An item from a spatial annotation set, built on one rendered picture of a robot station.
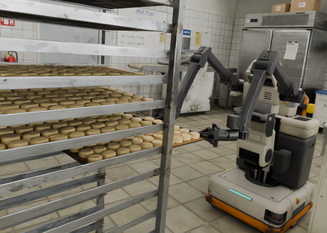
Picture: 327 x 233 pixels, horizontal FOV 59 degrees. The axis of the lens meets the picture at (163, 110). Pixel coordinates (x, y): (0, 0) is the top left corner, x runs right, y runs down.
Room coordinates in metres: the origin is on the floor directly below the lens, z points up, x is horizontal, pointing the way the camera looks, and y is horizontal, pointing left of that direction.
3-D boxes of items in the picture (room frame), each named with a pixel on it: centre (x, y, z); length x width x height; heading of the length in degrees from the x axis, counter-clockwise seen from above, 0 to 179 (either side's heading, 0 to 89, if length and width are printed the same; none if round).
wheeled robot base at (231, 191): (2.18, -0.85, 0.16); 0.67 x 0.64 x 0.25; 135
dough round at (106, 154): (0.95, 0.18, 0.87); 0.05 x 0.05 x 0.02
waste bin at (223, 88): (6.91, -1.56, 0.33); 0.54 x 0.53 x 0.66; 38
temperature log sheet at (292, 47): (5.18, -2.14, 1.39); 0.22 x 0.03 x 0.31; 38
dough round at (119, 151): (0.99, 0.14, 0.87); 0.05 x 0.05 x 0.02
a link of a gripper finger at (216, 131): (1.30, -0.21, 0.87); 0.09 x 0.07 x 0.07; 105
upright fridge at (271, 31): (5.77, -2.21, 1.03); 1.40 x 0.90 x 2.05; 38
